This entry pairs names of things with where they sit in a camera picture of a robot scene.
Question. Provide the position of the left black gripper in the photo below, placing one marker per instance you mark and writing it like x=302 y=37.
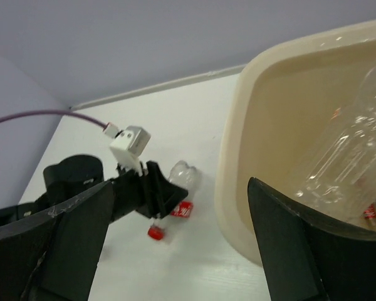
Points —
x=149 y=194

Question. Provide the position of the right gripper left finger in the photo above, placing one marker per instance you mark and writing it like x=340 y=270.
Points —
x=53 y=254

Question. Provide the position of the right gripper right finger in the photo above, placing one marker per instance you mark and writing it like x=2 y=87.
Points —
x=307 y=255

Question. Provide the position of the clear white cap bottle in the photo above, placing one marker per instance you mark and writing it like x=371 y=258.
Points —
x=338 y=173

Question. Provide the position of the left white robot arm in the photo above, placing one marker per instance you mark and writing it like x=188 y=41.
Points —
x=63 y=181

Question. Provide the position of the beige plastic bin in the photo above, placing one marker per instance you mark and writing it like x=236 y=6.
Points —
x=283 y=100

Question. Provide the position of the crushed red label bottle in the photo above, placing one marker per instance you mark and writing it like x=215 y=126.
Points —
x=183 y=182

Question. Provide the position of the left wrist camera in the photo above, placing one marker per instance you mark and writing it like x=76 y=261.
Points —
x=128 y=146

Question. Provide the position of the metal table rail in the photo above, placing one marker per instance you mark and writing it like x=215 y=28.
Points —
x=180 y=82

